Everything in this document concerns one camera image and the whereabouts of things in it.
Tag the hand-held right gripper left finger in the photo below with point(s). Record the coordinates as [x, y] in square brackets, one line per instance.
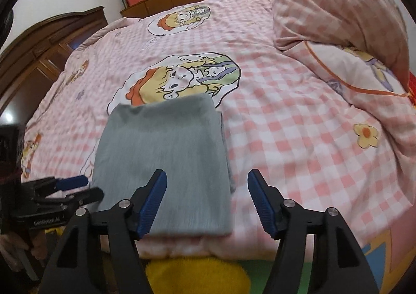
[152, 206]

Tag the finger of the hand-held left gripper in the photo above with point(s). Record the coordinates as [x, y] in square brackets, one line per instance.
[87, 196]
[73, 182]

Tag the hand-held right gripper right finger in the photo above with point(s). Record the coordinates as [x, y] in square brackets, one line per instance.
[261, 206]

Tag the grey pants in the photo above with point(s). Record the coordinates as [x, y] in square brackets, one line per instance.
[162, 151]

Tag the person's left hand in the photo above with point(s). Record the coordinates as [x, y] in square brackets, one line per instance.
[16, 243]

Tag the yellow and green fleece blanket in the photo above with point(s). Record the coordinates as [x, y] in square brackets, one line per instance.
[195, 276]

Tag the pink checked printed blanket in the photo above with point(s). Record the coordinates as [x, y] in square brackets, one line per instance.
[276, 118]

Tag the dark wooden headboard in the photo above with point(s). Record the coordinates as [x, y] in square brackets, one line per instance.
[39, 53]

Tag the pink checked pillow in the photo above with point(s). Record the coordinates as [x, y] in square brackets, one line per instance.
[331, 4]

